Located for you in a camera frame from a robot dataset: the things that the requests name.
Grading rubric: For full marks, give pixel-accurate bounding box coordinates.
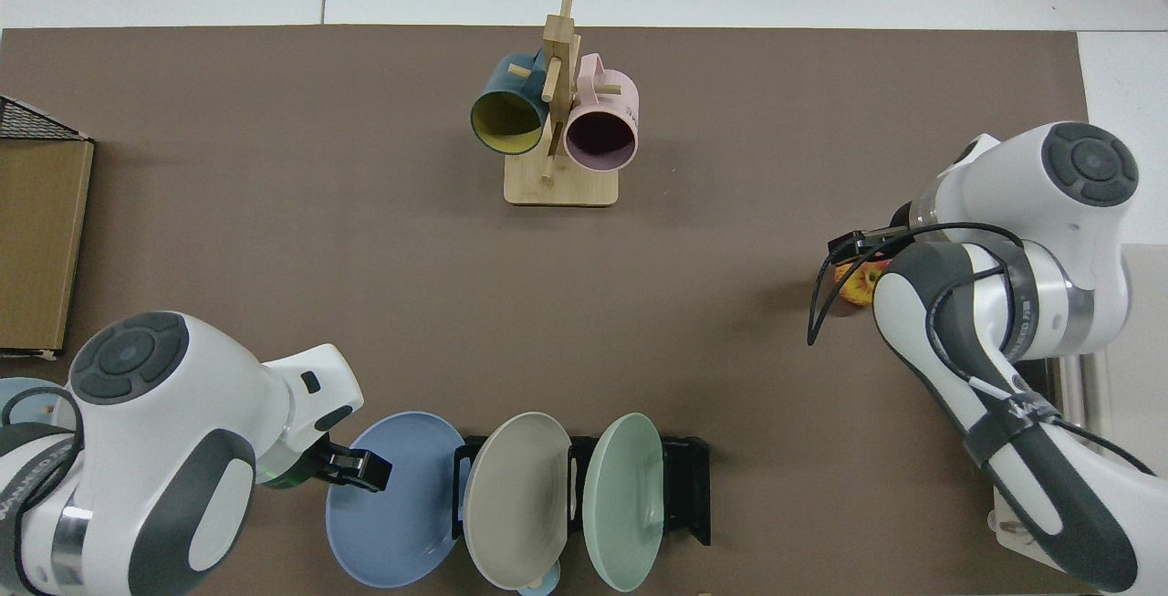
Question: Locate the wire basket with wooden floor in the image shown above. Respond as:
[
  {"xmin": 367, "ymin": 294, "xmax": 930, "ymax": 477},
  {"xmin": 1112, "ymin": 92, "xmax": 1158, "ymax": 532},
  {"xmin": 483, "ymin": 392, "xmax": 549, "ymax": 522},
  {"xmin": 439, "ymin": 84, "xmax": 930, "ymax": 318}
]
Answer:
[{"xmin": 0, "ymin": 94, "xmax": 95, "ymax": 360}]

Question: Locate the black dish rack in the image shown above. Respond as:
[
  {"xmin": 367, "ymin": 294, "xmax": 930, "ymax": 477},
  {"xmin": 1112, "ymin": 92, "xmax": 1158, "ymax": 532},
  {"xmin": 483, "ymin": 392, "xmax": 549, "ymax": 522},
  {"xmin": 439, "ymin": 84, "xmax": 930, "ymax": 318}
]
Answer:
[{"xmin": 454, "ymin": 434, "xmax": 711, "ymax": 547}]

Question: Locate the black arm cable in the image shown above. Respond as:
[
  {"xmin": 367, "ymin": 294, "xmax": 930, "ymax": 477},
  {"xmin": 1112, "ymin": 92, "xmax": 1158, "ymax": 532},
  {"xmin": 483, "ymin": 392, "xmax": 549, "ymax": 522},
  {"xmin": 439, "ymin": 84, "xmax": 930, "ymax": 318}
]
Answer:
[{"xmin": 807, "ymin": 222, "xmax": 1158, "ymax": 478}]

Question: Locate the pale toaster oven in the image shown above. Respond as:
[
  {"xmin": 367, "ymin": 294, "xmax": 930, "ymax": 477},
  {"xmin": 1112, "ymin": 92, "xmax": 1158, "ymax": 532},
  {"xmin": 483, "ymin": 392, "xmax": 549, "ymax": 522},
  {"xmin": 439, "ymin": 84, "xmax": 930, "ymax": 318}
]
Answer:
[{"xmin": 993, "ymin": 245, "xmax": 1168, "ymax": 570}]

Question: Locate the pink cup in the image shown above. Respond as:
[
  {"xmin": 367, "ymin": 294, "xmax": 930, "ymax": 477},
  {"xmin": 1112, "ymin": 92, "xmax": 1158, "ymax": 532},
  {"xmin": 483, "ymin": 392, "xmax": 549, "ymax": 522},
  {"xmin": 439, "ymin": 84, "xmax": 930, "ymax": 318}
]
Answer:
[{"xmin": 563, "ymin": 53, "xmax": 640, "ymax": 171}]

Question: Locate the light blue plate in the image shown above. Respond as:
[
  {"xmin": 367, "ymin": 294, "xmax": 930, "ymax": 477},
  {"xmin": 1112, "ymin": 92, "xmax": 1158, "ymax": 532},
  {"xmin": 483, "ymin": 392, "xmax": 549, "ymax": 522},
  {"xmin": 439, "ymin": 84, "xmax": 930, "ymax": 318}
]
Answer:
[{"xmin": 0, "ymin": 377, "xmax": 69, "ymax": 430}]

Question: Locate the brown table cloth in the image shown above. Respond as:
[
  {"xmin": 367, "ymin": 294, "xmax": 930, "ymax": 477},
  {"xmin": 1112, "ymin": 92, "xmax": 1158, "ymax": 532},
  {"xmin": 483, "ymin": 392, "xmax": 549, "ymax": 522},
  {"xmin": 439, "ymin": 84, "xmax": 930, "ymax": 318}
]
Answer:
[{"xmin": 0, "ymin": 26, "xmax": 1091, "ymax": 596}]

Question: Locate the beige plate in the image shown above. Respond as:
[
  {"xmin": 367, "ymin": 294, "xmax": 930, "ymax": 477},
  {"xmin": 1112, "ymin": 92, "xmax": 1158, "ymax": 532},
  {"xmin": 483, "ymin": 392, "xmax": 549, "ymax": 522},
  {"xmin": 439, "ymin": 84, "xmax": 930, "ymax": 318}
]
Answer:
[{"xmin": 463, "ymin": 411, "xmax": 574, "ymax": 591}]

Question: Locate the pale green plate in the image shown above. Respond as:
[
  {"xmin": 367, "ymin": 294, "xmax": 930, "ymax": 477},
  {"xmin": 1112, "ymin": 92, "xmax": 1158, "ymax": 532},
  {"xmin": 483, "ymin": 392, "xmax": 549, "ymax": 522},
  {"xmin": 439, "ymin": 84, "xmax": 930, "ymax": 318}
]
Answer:
[{"xmin": 584, "ymin": 412, "xmax": 665, "ymax": 593}]

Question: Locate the wooden cup stand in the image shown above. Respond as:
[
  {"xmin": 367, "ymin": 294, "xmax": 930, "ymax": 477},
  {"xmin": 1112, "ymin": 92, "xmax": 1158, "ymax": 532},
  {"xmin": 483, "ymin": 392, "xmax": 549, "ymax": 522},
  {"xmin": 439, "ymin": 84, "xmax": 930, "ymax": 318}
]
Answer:
[{"xmin": 504, "ymin": 0, "xmax": 620, "ymax": 207}]

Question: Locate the dark teal cup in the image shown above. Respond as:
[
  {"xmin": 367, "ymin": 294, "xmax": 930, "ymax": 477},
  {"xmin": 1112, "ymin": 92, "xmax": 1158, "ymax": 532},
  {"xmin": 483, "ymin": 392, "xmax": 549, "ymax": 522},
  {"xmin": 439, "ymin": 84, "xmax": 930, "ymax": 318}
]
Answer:
[{"xmin": 470, "ymin": 51, "xmax": 551, "ymax": 156}]

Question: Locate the red yellow apple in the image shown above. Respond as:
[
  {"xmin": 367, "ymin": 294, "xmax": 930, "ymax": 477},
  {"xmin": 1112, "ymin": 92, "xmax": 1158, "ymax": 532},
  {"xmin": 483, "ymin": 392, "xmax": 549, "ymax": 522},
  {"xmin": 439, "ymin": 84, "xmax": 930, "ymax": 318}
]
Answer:
[{"xmin": 835, "ymin": 258, "xmax": 891, "ymax": 307}]

